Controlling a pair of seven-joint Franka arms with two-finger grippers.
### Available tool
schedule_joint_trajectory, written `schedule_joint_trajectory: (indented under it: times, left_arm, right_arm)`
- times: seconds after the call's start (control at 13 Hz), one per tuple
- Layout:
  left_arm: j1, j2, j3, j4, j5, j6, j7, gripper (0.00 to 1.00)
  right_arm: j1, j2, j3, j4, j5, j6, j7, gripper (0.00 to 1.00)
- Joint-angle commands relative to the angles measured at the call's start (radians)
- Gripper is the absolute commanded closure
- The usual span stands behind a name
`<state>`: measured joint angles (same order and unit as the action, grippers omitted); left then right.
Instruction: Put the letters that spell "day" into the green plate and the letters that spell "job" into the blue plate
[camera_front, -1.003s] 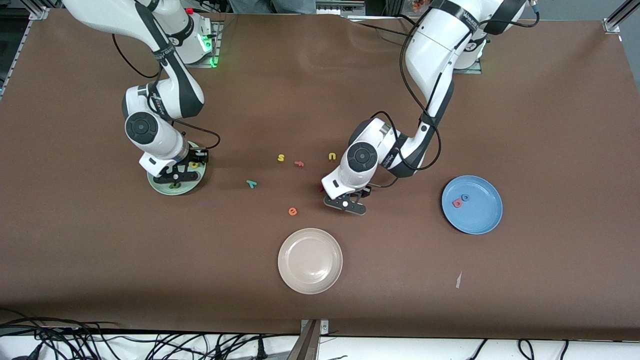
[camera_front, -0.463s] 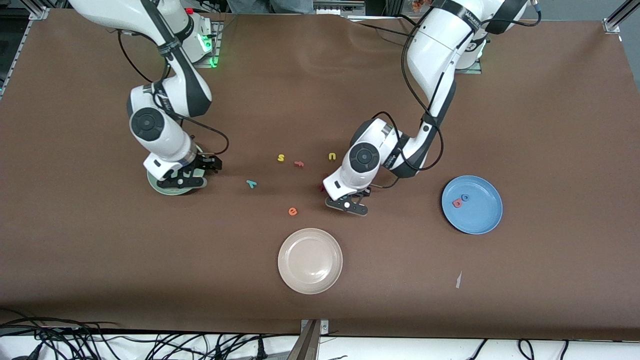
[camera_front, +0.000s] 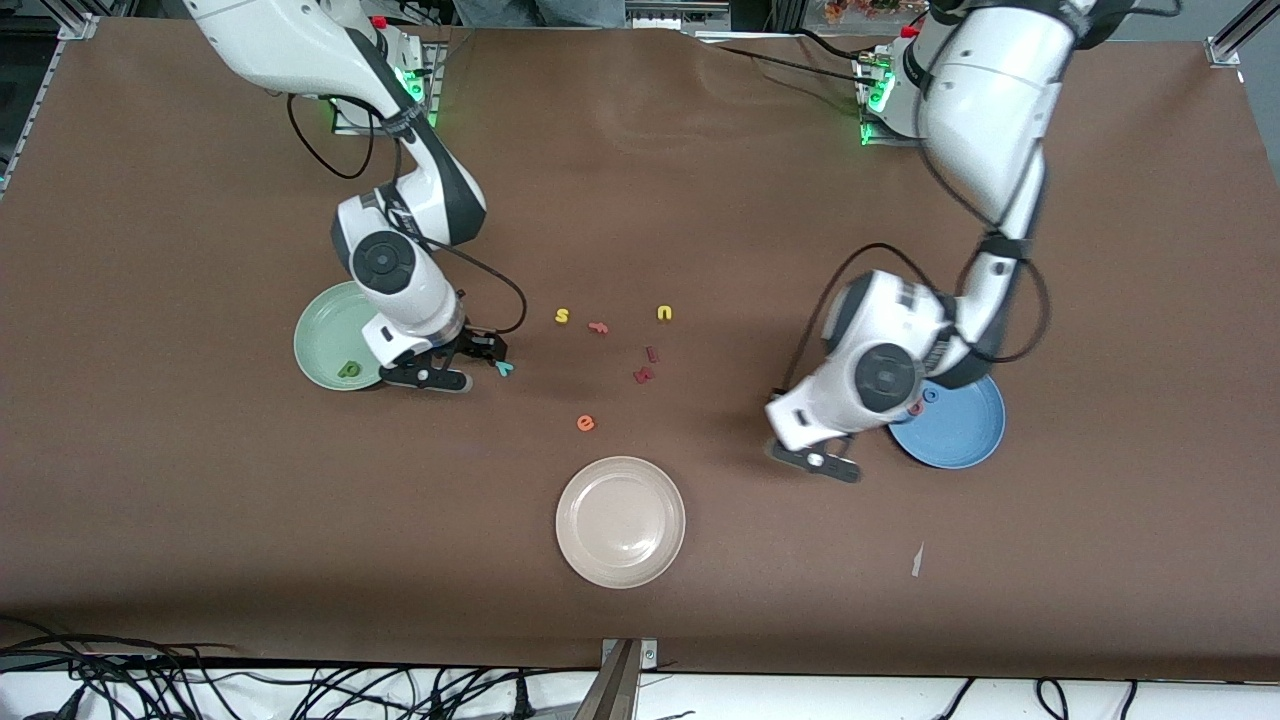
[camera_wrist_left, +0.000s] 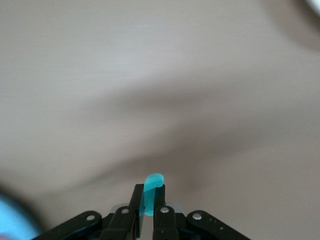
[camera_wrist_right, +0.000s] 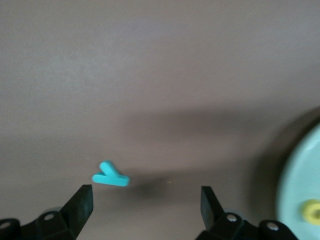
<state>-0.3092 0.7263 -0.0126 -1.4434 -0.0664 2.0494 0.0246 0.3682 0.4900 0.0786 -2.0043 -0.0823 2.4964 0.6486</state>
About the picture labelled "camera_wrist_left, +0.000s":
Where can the teal foam letter j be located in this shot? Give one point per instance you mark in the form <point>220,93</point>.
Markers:
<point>150,197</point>

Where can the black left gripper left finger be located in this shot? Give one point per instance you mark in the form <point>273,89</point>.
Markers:
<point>120,225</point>

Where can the blue plate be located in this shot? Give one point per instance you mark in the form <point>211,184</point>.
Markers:
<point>12,220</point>

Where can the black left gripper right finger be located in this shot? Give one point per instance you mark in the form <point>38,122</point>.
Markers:
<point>165,225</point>

